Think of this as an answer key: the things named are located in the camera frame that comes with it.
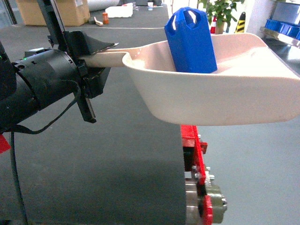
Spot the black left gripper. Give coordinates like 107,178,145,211
38,0,119,123

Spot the blue plastic part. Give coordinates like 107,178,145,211
165,7,218,74

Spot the beige plastic dustpan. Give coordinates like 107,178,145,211
83,33,300,126

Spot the steel shelf rack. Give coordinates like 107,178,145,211
260,0,300,48

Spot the wooden hand brush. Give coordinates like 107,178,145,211
93,17,104,26

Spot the orange can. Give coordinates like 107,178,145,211
102,12,109,24

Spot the cardboard box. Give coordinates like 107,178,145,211
15,0,91,27

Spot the white foam block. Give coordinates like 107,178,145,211
105,3,133,18

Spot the paper cup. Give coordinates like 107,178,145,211
147,2,154,11

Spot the red white traffic cone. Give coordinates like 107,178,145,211
210,16,217,34

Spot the green potted plant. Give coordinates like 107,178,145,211
197,0,245,34

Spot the yellow black traffic cone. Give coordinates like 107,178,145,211
234,12,246,33

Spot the blue storage bin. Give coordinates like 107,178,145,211
264,19,288,33

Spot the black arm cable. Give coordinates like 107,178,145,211
9,79,82,225

